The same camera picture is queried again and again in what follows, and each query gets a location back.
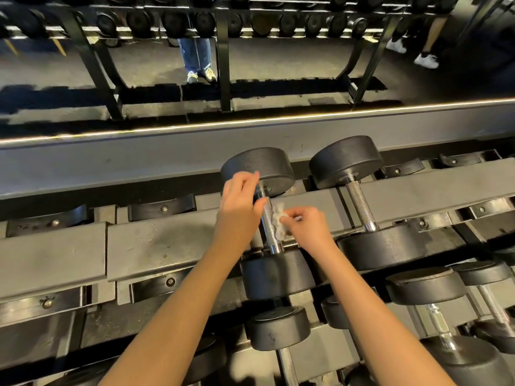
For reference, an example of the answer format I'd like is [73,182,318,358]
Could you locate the reflected row of dumbbell heads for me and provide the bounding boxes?
[0,0,463,41]

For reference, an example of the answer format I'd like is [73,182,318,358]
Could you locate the black chrome-handle dumbbell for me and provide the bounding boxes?
[220,147,317,301]

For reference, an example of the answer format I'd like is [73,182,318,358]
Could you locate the large wall mirror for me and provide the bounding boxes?
[0,0,515,146]

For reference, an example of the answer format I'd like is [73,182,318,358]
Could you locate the black plastic rack cradles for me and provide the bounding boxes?
[0,150,515,327]

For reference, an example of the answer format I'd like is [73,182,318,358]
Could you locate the white tissue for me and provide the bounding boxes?
[270,202,291,238]

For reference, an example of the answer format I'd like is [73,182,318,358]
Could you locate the person's right hand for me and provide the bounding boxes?
[279,206,339,258]

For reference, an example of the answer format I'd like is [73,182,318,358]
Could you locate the person's left hand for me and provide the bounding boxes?
[213,170,268,254]

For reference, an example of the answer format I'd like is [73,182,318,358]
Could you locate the person's left forearm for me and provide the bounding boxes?
[98,243,253,386]

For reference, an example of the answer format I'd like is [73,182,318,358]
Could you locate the group of black dumbbells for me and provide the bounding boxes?
[182,135,515,386]

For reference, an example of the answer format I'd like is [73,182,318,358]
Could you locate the grey metal weight rack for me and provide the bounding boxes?
[0,149,515,386]

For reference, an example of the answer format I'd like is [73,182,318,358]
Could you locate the person's right forearm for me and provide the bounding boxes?
[310,245,458,386]

